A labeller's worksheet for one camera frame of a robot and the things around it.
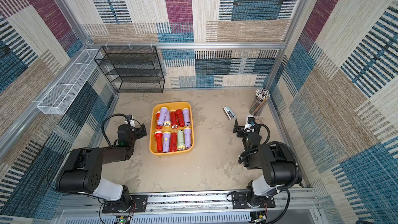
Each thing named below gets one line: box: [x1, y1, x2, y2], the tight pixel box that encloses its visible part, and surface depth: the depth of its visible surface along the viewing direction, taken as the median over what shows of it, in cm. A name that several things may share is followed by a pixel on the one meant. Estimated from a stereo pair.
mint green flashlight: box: [177, 129, 186, 151], surface depth 93 cm
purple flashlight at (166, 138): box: [162, 131, 172, 153], surface depth 92 cm
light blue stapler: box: [222, 105, 237, 121], surface depth 107 cm
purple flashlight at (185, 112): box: [182, 107, 191, 126], surface depth 104 cm
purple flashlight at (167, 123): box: [163, 109, 172, 128], surface depth 101 cm
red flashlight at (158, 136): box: [154, 131, 164, 153], surface depth 93 cm
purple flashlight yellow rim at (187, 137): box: [183, 127, 192, 149], surface depth 94 cm
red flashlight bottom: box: [168, 132, 178, 152], surface depth 91 cm
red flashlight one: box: [175, 108, 186, 128], surface depth 104 cm
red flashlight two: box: [169, 110, 179, 130], surface depth 102 cm
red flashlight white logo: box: [155, 110, 163, 130], surface depth 100 cm
